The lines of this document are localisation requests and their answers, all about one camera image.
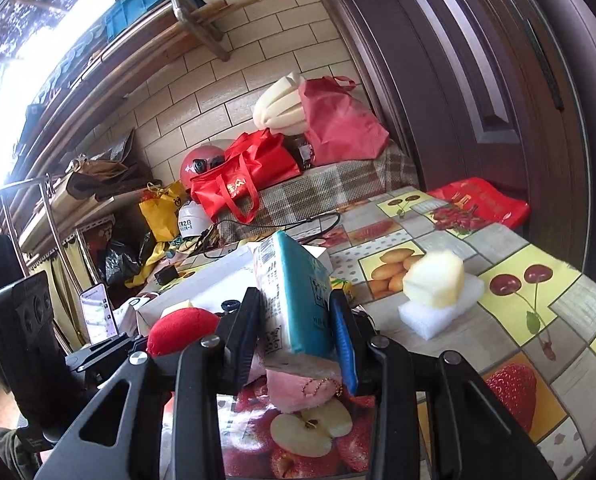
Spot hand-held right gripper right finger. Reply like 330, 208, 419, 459
330, 292, 559, 480

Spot metal tube rack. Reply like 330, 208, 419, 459
0, 175, 103, 311

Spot red plastic bag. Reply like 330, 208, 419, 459
427, 177, 531, 228

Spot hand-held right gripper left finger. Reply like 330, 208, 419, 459
35, 287, 263, 480

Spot metal shelf bracket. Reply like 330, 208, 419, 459
165, 0, 231, 61

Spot yellow shopping bag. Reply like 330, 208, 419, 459
138, 182, 187, 242

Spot white helmet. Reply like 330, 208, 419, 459
178, 200, 213, 239

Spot yellow sponge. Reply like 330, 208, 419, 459
403, 249, 466, 309

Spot black garbage bag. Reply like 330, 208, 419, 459
100, 237, 151, 286

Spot dark wooden door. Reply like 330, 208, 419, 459
328, 0, 596, 311

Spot pink plush toy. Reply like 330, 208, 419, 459
248, 355, 343, 413

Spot white foam sheet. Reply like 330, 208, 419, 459
398, 274, 486, 338

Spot cream foam rolls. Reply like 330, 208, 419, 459
253, 72, 306, 136

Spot dark red cloth bag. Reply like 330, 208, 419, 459
298, 76, 391, 167

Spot fruit print tablecloth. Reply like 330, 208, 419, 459
142, 185, 596, 480

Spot bright red tote bag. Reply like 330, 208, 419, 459
190, 130, 303, 225

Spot white shallow box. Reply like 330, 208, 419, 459
136, 244, 331, 331

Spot blue tissue pack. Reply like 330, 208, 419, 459
250, 230, 341, 376

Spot red apple plush toy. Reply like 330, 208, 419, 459
146, 306, 223, 358

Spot blue plastic crate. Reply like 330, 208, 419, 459
104, 0, 209, 43

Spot plaid bench cover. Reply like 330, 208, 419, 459
215, 147, 419, 243

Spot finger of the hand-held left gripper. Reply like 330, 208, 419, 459
66, 334, 151, 373

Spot wooden shelf boards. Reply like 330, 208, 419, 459
20, 195, 143, 256

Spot smartphone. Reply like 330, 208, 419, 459
79, 282, 119, 348

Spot black cable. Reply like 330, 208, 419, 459
203, 212, 341, 258

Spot red helmet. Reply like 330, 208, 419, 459
179, 142, 229, 188

